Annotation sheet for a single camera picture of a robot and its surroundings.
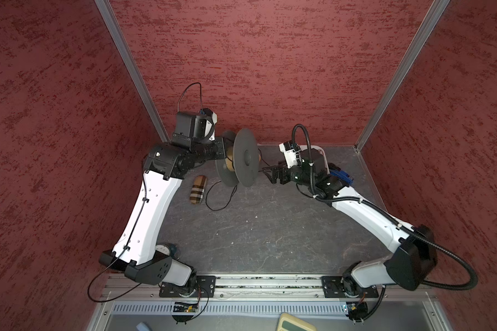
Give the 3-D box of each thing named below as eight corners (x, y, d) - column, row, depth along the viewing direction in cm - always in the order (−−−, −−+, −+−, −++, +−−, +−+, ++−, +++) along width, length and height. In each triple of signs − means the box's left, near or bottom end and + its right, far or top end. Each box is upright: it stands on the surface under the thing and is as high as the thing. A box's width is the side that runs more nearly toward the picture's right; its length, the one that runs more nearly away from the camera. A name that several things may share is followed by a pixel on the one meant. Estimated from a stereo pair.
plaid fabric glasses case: (190, 204, 98) (188, 201, 95) (196, 178, 107) (194, 175, 105) (202, 204, 98) (201, 201, 95) (207, 178, 107) (206, 175, 105)
